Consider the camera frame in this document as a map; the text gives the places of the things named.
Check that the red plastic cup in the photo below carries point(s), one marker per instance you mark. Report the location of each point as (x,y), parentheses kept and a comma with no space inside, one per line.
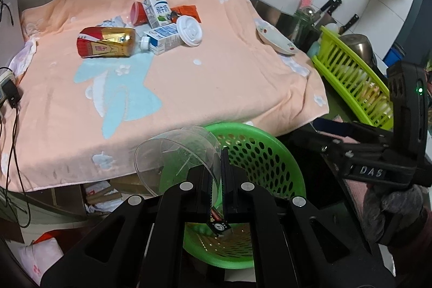
(137,13)

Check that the pink brush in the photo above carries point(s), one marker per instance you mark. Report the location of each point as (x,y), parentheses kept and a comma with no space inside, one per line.
(305,0)

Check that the peach flower print towel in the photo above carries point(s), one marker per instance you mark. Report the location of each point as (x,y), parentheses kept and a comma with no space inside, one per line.
(202,85)

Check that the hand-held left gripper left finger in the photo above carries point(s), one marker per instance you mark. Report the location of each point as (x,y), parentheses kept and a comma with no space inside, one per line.
(207,185)

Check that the orange snack packet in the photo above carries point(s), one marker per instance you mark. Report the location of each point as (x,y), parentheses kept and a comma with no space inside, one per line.
(185,10)

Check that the red and gold drink can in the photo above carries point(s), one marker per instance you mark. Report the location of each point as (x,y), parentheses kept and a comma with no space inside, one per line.
(106,41)

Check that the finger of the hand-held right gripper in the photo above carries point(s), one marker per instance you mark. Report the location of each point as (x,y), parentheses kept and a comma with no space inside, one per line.
(315,143)

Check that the crumpled white tissue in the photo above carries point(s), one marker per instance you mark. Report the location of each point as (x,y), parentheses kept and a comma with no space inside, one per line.
(114,22)

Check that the pale printed cloth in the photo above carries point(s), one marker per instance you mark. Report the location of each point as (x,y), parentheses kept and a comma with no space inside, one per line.
(22,55)

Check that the blue plastic container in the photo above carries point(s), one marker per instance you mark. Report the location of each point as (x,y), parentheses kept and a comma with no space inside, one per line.
(394,58)

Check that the small black packet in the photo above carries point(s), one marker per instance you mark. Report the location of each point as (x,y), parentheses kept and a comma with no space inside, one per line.
(218,228)

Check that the white and blue milk carton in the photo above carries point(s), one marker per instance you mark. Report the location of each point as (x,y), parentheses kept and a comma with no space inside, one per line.
(165,38)

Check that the white cup lid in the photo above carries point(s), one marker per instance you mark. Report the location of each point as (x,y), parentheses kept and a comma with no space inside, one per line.
(189,31)

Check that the steel pot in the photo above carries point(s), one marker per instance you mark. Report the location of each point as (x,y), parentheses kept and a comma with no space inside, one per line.
(357,46)

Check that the white milk carton green print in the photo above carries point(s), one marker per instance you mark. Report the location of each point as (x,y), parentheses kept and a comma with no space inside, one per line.
(158,9)

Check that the lime green dish rack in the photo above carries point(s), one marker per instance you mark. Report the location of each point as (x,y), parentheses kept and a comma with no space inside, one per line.
(347,72)

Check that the person's right hand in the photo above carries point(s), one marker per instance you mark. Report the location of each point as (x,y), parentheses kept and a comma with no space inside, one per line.
(395,210)

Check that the glass jar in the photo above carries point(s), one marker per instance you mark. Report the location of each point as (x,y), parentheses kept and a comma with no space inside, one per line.
(303,26)

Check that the pink and white bag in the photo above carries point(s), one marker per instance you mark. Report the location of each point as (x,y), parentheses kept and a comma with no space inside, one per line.
(38,257)

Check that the green plastic basket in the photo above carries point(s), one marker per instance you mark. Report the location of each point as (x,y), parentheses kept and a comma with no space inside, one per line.
(260,153)

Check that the white bowl with fruit print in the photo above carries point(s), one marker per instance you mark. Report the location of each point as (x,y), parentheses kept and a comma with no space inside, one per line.
(274,37)

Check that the white power strip with plug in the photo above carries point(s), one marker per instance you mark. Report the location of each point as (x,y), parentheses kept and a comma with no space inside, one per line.
(10,94)

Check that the clear plastic cup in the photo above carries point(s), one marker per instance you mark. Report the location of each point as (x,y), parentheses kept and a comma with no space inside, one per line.
(162,156)

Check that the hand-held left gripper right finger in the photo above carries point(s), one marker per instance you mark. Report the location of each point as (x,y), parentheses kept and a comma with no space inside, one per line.
(226,185)

